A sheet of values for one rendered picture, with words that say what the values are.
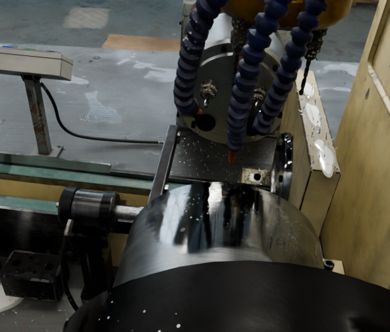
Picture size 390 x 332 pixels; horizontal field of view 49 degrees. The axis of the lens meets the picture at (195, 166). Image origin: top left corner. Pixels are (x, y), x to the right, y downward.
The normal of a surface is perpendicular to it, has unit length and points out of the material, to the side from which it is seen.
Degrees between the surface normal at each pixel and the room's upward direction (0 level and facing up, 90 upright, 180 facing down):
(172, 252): 24
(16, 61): 56
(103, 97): 0
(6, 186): 90
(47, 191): 90
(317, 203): 90
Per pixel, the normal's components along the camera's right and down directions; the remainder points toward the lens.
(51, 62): -0.05, 0.06
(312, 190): -0.10, 0.61
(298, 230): 0.62, -0.58
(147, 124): 0.06, -0.79
